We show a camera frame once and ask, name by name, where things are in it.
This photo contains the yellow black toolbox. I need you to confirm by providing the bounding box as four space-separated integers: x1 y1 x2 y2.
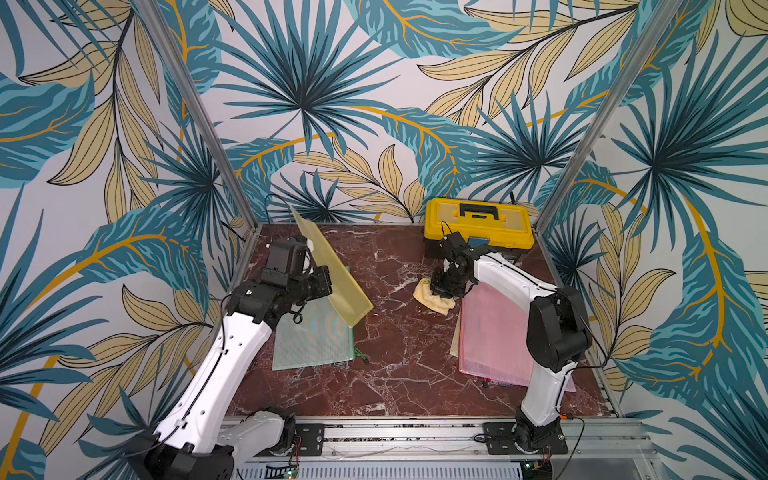
424 198 534 259

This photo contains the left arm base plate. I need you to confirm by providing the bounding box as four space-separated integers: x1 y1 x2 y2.
255 423 325 458

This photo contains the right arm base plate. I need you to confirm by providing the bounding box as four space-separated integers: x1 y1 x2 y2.
481 421 569 455

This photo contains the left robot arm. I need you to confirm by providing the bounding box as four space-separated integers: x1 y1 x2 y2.
125 235 333 479

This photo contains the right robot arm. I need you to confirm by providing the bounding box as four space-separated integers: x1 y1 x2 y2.
426 232 592 455

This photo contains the aluminium front rail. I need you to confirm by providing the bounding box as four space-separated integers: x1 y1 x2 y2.
137 416 661 480

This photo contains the green-zip clear mesh bag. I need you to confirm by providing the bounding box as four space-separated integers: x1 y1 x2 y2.
272 298 355 371

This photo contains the cream wiping cloth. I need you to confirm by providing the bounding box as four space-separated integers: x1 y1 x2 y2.
413 278 456 315

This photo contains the pink red-zip mesh bag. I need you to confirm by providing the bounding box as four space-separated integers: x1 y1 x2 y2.
458 284 534 387

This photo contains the yellow-green mesh document bag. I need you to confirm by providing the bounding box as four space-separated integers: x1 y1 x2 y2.
289 206 373 328

